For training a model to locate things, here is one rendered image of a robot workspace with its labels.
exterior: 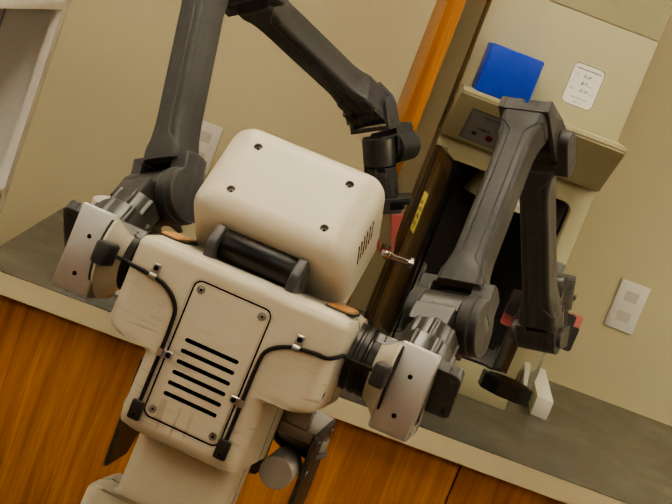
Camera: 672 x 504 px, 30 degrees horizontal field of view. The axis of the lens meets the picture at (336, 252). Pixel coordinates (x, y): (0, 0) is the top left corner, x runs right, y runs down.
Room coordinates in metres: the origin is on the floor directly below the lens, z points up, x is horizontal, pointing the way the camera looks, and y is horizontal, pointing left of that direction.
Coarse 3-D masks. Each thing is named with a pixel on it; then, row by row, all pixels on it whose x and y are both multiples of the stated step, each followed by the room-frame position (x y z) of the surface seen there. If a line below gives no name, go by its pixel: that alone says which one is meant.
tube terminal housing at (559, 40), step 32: (512, 0) 2.40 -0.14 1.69; (544, 0) 2.40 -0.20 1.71; (480, 32) 2.40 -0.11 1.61; (512, 32) 2.40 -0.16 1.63; (544, 32) 2.40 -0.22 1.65; (576, 32) 2.41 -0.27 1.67; (608, 32) 2.41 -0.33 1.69; (544, 64) 2.41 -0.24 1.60; (608, 64) 2.41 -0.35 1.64; (640, 64) 2.41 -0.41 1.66; (544, 96) 2.41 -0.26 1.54; (608, 96) 2.41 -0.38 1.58; (608, 128) 2.41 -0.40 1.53; (480, 160) 2.40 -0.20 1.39; (416, 192) 2.41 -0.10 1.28; (576, 192) 2.41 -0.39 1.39; (576, 224) 2.41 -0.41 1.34
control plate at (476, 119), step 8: (472, 112) 2.32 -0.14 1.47; (480, 112) 2.31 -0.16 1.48; (472, 120) 2.33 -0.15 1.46; (480, 120) 2.33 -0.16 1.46; (488, 120) 2.32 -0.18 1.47; (496, 120) 2.32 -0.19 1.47; (464, 128) 2.35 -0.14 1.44; (472, 128) 2.35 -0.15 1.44; (480, 128) 2.34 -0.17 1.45; (488, 128) 2.34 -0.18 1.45; (496, 128) 2.33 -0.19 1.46; (464, 136) 2.37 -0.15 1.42; (472, 136) 2.36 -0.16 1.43; (480, 136) 2.36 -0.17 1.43; (496, 136) 2.34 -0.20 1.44; (480, 144) 2.37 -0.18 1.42; (488, 144) 2.37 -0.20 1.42
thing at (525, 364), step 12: (504, 336) 2.28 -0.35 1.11; (504, 348) 2.26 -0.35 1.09; (516, 348) 2.25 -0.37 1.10; (492, 360) 2.28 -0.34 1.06; (504, 360) 2.26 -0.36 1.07; (516, 360) 2.25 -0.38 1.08; (528, 360) 2.25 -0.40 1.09; (540, 360) 2.27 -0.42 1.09; (492, 372) 2.26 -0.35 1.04; (504, 372) 2.25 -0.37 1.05; (516, 372) 2.25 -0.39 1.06; (528, 372) 2.25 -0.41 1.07; (516, 384) 2.24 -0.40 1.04; (528, 384) 2.26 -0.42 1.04
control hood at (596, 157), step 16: (464, 96) 2.29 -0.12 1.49; (480, 96) 2.29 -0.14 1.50; (448, 112) 2.39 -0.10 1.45; (464, 112) 2.32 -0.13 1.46; (496, 112) 2.30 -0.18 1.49; (448, 128) 2.36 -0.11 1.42; (576, 128) 2.31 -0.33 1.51; (576, 144) 2.31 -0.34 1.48; (592, 144) 2.30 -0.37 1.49; (608, 144) 2.30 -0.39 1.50; (576, 160) 2.34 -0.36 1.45; (592, 160) 2.33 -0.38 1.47; (608, 160) 2.32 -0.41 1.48; (560, 176) 2.38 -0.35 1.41; (576, 176) 2.37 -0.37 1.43; (592, 176) 2.36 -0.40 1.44; (608, 176) 2.35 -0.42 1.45
